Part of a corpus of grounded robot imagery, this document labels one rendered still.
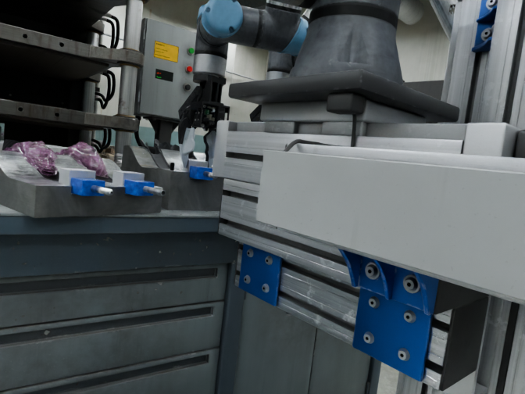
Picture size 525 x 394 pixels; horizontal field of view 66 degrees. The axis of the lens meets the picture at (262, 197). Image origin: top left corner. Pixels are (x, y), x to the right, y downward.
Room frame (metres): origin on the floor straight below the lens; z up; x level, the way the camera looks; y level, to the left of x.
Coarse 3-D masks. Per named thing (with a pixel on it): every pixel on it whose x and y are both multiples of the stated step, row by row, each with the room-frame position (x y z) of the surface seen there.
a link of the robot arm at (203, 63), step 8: (200, 56) 0.92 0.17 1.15; (208, 56) 0.91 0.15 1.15; (216, 56) 0.92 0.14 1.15; (200, 64) 0.92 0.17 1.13; (208, 64) 0.91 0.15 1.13; (216, 64) 0.92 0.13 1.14; (224, 64) 0.94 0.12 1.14; (192, 72) 0.94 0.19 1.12; (200, 72) 0.92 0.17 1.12; (208, 72) 0.91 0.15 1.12; (216, 72) 0.92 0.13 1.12; (224, 72) 0.94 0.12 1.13
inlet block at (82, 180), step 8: (64, 168) 0.73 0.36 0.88; (64, 176) 0.72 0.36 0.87; (72, 176) 0.71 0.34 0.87; (80, 176) 0.72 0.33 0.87; (88, 176) 0.74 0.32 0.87; (72, 184) 0.71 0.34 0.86; (80, 184) 0.69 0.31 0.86; (88, 184) 0.69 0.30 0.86; (96, 184) 0.71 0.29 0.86; (104, 184) 0.72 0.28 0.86; (72, 192) 0.70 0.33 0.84; (80, 192) 0.69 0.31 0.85; (88, 192) 0.69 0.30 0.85; (96, 192) 0.71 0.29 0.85; (104, 192) 0.68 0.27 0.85; (112, 192) 0.67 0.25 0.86
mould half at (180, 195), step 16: (128, 160) 1.16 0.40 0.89; (144, 160) 1.12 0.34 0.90; (176, 160) 1.19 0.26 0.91; (160, 176) 0.96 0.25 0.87; (176, 176) 0.92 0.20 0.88; (176, 192) 0.92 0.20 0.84; (192, 192) 0.94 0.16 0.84; (208, 192) 0.97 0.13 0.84; (176, 208) 0.92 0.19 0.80; (192, 208) 0.95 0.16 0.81; (208, 208) 0.97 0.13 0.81
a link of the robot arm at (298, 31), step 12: (264, 12) 0.85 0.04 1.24; (276, 12) 0.84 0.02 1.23; (288, 12) 0.84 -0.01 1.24; (300, 12) 0.86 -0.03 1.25; (264, 24) 0.84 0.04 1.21; (276, 24) 0.85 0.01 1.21; (288, 24) 0.85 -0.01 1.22; (300, 24) 0.86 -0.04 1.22; (264, 36) 0.85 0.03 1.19; (276, 36) 0.85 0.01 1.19; (288, 36) 0.86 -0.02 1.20; (300, 36) 0.86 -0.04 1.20; (264, 48) 0.88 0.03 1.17; (276, 48) 0.88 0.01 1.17; (288, 48) 0.88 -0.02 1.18; (300, 48) 0.88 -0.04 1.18
